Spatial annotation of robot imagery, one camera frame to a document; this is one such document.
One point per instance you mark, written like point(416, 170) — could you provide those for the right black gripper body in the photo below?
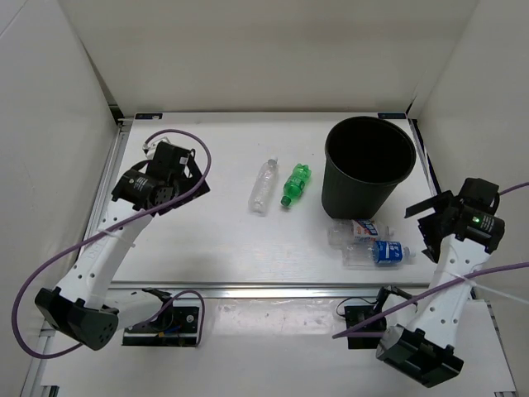
point(438, 215)

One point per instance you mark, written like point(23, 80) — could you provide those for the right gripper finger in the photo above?
point(438, 203)
point(431, 231)

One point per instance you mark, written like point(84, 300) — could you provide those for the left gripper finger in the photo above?
point(191, 176)
point(165, 203)

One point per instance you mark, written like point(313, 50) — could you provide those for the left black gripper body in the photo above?
point(178, 184)

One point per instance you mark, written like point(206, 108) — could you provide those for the blue label clear bottle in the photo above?
point(380, 253)

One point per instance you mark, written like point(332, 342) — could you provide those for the clear plastic bottle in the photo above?
point(264, 186)

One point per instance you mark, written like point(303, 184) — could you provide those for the red label clear bottle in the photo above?
point(345, 232)

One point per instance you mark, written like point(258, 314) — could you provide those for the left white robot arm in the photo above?
point(80, 306)

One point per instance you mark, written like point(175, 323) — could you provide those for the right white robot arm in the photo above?
point(460, 234)

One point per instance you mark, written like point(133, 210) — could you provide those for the black plastic bin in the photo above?
point(366, 159)

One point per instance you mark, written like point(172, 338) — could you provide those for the green plastic bottle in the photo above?
point(295, 185)

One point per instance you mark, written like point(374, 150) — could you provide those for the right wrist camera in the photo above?
point(481, 194)

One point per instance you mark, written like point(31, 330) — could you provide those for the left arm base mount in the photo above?
point(182, 326)

